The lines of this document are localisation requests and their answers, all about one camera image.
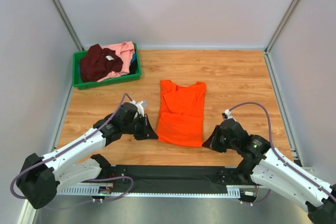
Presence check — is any right aluminium frame post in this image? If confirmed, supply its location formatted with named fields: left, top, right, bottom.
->
left=264, top=0, right=301, bottom=54

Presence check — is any orange t shirt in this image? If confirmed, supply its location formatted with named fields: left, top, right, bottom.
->
left=156, top=80, right=206, bottom=147

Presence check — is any green plastic bin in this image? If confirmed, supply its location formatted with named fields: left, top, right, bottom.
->
left=72, top=43, right=142, bottom=90

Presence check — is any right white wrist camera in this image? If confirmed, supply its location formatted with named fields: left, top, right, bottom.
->
left=222, top=109, right=233, bottom=120

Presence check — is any pink t shirt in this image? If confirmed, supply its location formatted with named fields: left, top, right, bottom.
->
left=97, top=41, right=135, bottom=82

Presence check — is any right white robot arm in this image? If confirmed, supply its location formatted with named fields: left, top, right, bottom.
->
left=202, top=119, right=335, bottom=223

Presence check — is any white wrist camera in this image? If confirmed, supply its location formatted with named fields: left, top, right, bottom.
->
left=222, top=109, right=233, bottom=120
left=130, top=100, right=148, bottom=116

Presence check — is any aluminium frame post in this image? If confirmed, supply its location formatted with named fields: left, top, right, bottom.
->
left=51, top=0, right=84, bottom=51
left=264, top=0, right=301, bottom=54

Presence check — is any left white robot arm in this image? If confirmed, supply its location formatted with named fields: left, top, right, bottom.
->
left=15, top=101, right=158, bottom=209

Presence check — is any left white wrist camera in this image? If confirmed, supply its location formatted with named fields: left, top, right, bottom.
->
left=130, top=100, right=148, bottom=116

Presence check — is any blue t shirt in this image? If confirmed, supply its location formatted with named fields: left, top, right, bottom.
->
left=130, top=53, right=137, bottom=65

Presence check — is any left aluminium frame post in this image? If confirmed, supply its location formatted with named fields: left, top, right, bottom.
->
left=51, top=0, right=84, bottom=51

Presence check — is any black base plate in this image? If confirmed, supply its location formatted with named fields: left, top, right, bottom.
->
left=98, top=165, right=255, bottom=187

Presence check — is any maroon t shirt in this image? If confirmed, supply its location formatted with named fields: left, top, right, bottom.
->
left=79, top=44, right=123, bottom=82

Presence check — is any grey slotted cable duct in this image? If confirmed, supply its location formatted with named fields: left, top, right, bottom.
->
left=58, top=184, right=256, bottom=199

